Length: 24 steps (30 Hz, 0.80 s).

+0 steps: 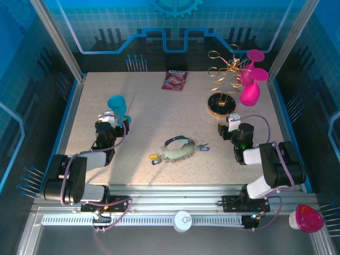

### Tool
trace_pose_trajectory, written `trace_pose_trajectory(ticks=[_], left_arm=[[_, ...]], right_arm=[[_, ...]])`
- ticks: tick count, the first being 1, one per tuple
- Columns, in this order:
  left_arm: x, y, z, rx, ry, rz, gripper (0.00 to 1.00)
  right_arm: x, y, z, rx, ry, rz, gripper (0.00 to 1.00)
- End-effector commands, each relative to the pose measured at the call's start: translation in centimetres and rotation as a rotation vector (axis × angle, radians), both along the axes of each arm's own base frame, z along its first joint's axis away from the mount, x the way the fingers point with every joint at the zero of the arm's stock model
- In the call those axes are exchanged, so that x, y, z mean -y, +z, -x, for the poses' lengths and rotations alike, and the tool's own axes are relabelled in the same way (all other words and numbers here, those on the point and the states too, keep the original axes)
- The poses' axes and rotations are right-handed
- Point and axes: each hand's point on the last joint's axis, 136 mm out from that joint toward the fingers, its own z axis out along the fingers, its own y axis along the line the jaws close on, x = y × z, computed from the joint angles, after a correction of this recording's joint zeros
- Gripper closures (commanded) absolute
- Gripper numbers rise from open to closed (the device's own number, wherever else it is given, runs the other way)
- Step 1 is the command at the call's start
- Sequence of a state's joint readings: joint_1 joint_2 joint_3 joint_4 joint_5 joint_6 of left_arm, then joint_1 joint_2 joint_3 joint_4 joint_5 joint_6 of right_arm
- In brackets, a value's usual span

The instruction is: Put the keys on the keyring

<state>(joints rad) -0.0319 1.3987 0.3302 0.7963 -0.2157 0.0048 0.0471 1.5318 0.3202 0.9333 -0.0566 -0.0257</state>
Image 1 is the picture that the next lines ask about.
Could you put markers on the key with blue tag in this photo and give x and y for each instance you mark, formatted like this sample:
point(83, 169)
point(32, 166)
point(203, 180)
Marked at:
point(204, 148)

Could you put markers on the silver keyring holder with rings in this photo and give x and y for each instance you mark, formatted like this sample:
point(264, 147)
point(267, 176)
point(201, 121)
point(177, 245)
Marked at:
point(180, 152)

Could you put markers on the pink candy bag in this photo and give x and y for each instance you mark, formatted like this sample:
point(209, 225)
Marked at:
point(174, 81)

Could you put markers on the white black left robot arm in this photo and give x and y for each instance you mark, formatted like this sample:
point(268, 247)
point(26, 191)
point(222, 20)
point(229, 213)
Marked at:
point(98, 159)

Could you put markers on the white cup with pink lid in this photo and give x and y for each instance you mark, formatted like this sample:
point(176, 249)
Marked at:
point(308, 219)

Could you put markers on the key with yellow tag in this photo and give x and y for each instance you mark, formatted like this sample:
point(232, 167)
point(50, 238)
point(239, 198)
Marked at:
point(153, 156)

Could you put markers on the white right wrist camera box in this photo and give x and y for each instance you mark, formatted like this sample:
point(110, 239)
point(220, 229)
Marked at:
point(234, 122)

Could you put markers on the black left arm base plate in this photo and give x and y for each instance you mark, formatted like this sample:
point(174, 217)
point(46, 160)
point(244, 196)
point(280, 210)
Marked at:
point(119, 200)

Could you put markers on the black key fob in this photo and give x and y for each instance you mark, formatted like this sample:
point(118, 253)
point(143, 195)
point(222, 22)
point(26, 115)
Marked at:
point(155, 162)

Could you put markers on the aluminium table side rail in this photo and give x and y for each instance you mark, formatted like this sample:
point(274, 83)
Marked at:
point(281, 117)
point(73, 106)

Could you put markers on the aluminium frame post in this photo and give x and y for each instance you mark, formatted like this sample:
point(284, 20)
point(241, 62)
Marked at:
point(61, 45)

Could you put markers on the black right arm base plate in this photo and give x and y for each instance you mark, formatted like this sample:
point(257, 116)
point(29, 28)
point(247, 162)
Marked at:
point(231, 203)

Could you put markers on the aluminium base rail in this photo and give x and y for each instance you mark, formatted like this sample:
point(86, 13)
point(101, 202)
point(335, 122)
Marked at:
point(172, 192)

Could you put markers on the silver tin can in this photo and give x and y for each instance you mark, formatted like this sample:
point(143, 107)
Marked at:
point(182, 221)

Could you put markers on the blue plastic wine glass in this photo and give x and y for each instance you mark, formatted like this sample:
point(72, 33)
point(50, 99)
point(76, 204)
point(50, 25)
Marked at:
point(117, 105)

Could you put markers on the pink plastic wine glass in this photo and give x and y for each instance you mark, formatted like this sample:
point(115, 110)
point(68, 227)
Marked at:
point(255, 55)
point(249, 95)

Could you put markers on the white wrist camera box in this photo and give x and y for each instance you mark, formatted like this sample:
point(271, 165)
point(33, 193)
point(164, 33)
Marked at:
point(234, 122)
point(107, 118)

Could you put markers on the pink goblet left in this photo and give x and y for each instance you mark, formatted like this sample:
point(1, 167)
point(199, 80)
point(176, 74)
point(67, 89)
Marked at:
point(287, 40)

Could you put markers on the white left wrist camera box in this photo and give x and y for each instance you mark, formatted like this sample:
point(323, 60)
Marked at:
point(107, 118)

